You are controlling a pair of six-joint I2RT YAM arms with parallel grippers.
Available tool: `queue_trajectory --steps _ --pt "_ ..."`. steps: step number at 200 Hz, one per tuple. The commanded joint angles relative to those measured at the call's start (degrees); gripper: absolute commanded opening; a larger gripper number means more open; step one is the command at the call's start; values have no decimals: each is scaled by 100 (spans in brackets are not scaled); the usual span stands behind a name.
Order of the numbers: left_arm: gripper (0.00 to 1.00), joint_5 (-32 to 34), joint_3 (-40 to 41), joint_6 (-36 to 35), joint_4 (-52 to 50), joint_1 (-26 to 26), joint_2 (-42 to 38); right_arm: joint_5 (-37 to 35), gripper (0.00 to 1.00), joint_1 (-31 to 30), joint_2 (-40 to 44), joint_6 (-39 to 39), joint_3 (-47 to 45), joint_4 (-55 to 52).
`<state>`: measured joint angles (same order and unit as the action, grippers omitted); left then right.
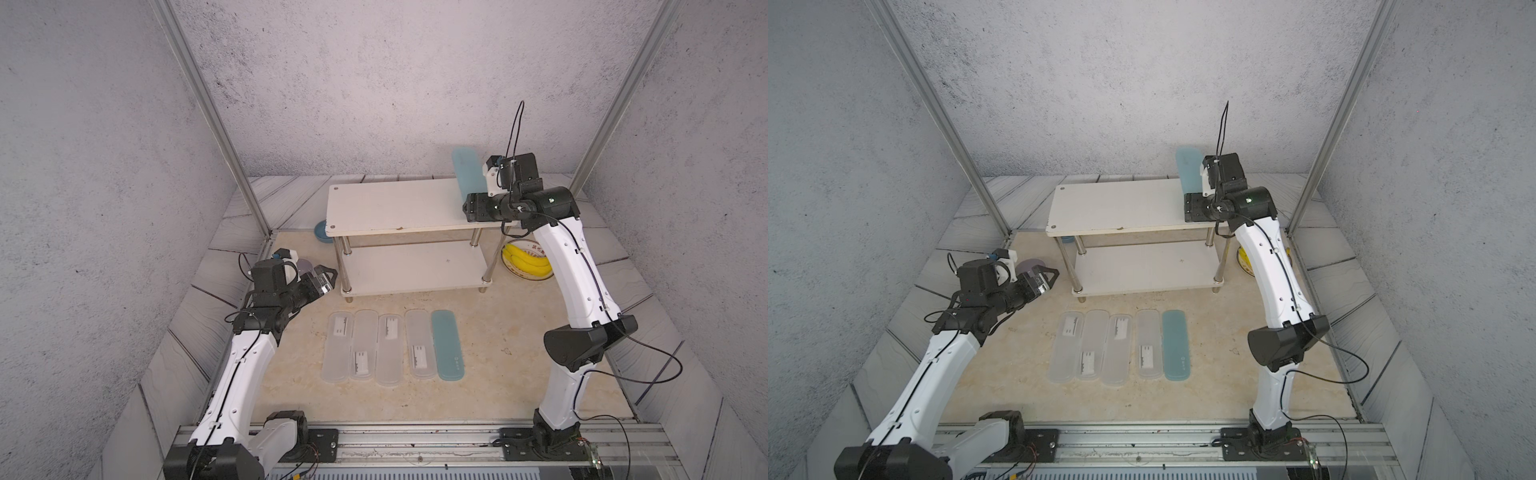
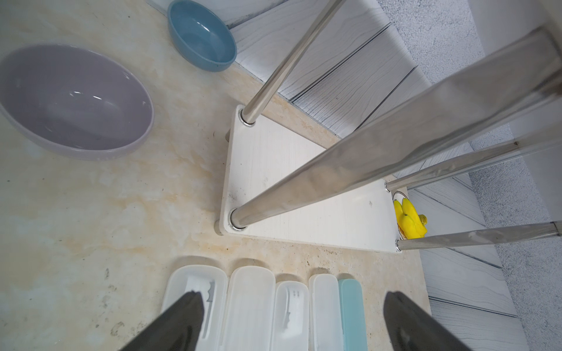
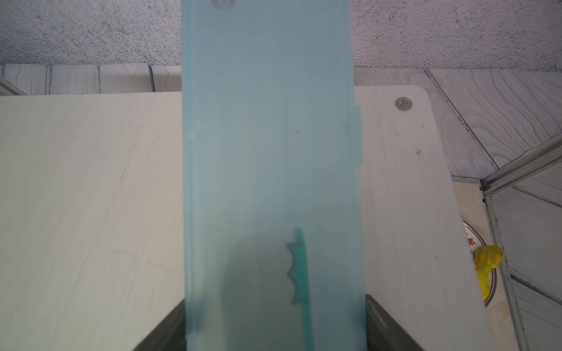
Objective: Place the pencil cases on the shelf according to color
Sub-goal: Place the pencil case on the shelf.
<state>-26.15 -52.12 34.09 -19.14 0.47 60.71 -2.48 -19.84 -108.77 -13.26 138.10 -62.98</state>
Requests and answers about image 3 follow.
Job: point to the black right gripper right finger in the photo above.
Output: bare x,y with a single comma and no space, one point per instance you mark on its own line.
383,331

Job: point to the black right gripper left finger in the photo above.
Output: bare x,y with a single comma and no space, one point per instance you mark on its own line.
169,334

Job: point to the teal pencil case with label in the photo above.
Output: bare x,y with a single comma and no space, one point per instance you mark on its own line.
272,150

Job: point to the white two-tier shelf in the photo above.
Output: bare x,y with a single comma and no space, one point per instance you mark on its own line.
92,221

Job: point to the yellow banana bunch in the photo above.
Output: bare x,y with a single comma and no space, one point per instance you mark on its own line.
486,259

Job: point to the white patterned plate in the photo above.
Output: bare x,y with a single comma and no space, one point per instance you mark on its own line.
475,241

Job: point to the right aluminium frame post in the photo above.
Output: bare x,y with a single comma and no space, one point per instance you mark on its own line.
523,202

